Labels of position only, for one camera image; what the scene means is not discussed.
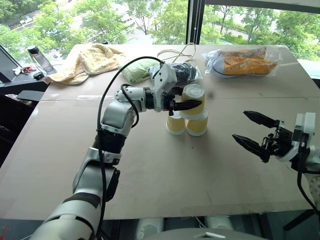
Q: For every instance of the clear bottle with black cap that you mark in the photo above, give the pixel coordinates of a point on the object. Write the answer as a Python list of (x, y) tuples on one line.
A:
[(41, 61)]

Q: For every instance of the small red white clutter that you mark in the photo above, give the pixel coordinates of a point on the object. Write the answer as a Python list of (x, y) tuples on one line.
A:
[(26, 70)]

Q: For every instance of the yellow paper cup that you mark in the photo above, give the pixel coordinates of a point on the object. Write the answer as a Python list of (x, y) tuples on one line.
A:
[(175, 126), (193, 92), (197, 126)]

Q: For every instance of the grey flat panel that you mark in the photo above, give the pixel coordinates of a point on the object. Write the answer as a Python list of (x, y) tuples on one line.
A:
[(28, 95)]

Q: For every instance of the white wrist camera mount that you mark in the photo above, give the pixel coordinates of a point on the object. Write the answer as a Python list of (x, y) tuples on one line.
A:
[(301, 125), (163, 80)]

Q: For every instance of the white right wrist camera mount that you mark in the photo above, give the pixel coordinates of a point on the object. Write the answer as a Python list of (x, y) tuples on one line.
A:
[(301, 125)]

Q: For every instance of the orange canvas sneaker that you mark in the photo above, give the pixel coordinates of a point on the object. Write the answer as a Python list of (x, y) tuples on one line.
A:
[(240, 53), (247, 66)]

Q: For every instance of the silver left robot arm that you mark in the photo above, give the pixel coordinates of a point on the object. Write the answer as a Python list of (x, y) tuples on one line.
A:
[(115, 117)]

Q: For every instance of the orange sneakers in plastic bag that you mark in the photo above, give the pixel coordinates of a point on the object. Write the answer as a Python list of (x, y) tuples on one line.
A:
[(272, 53)]

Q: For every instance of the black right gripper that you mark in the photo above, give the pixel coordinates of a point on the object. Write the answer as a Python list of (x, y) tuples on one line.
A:
[(281, 140)]

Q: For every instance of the black item in plastic bag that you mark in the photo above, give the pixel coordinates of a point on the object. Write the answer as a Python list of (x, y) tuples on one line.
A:
[(186, 71)]

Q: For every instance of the black side desk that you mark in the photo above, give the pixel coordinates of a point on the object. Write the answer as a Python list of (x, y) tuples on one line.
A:
[(15, 117)]

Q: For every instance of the white rounded shape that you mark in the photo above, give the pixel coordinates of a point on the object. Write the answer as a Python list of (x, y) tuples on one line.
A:
[(218, 222), (150, 228)]

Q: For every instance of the pale yellow towel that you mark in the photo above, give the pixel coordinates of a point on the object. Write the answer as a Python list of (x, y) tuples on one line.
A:
[(95, 62)]

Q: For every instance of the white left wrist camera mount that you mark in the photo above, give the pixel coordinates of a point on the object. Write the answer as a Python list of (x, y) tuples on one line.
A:
[(163, 80)]

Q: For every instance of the light green packed cloth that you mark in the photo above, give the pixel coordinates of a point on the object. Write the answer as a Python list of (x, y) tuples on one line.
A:
[(136, 71)]

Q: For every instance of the black stand leg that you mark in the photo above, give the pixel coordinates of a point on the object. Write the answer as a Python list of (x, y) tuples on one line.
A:
[(298, 220)]

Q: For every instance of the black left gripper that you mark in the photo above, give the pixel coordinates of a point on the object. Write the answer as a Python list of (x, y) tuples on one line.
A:
[(171, 106)]

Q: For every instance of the black window frame post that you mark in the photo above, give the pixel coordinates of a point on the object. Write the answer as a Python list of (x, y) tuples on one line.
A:
[(195, 22)]

